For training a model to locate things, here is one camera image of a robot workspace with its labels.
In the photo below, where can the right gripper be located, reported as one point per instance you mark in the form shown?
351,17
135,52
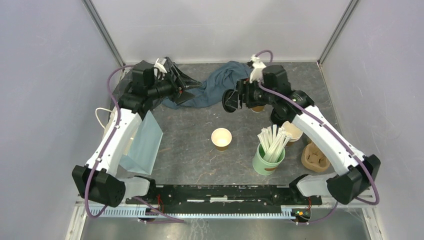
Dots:
244,86

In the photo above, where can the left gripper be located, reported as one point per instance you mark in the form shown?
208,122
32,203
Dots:
182,81

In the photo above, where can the brown paper coffee cup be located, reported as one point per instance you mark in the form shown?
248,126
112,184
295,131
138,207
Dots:
258,109

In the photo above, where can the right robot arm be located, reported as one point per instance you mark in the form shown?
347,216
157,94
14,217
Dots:
354,173

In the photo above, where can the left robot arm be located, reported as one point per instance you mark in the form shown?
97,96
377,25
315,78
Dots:
119,167

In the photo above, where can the blue-grey cloth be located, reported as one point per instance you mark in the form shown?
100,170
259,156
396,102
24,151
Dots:
220,80

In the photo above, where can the stack of black lids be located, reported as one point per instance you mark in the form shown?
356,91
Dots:
276,119

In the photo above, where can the grey checked cloth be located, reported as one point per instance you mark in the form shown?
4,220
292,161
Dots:
122,89

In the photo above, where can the bundle of wrapped straws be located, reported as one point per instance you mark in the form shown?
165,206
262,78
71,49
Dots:
273,140

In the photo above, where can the stack of paper cups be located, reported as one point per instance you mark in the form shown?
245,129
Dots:
292,130

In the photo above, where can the light blue paper bag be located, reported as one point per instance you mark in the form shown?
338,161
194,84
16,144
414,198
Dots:
128,141

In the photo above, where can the green cup holding straws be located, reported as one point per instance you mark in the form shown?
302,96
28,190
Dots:
263,167

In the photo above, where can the brown pulp cup carrier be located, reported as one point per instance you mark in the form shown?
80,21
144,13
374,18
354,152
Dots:
313,158

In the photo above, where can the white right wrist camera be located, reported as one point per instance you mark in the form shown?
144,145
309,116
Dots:
257,66

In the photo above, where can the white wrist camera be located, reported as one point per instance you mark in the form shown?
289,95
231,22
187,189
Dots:
159,68
257,66

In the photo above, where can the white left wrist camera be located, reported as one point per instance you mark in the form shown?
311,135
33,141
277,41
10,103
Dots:
159,68

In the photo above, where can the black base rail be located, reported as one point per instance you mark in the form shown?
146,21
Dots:
224,199

